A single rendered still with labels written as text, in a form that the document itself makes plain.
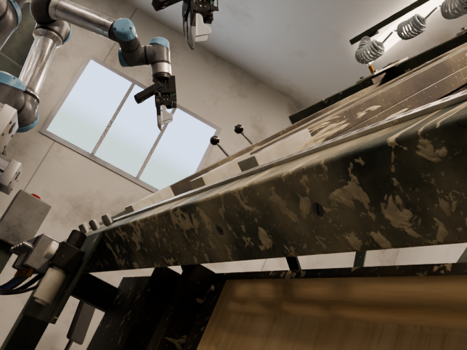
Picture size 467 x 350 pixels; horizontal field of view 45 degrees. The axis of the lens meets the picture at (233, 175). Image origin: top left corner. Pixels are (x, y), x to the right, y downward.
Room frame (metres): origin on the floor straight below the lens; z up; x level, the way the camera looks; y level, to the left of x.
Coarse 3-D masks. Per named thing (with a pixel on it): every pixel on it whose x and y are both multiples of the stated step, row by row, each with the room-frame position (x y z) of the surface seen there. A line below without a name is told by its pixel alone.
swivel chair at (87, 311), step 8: (80, 304) 4.46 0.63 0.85; (80, 312) 4.46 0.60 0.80; (88, 312) 4.68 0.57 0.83; (72, 320) 4.46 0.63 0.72; (80, 320) 4.53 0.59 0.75; (88, 320) 4.75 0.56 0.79; (72, 328) 4.45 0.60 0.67; (80, 328) 4.61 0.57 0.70; (72, 336) 4.48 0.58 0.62; (80, 336) 4.68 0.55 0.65; (80, 344) 4.81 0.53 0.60
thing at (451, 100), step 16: (464, 96) 0.43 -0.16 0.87; (416, 112) 0.48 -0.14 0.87; (368, 128) 0.55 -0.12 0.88; (320, 144) 0.65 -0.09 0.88; (336, 144) 0.61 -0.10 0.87; (272, 160) 0.79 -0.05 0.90; (288, 160) 0.71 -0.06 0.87; (240, 176) 0.84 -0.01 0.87; (192, 192) 1.01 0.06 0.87; (144, 208) 1.30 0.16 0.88
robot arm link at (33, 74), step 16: (48, 32) 1.98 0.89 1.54; (64, 32) 2.02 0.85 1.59; (32, 48) 2.00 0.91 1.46; (48, 48) 1.99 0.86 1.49; (32, 64) 1.98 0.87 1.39; (48, 64) 2.01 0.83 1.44; (32, 80) 1.98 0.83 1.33; (32, 96) 1.97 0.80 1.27; (32, 112) 1.99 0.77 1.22; (32, 128) 2.05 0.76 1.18
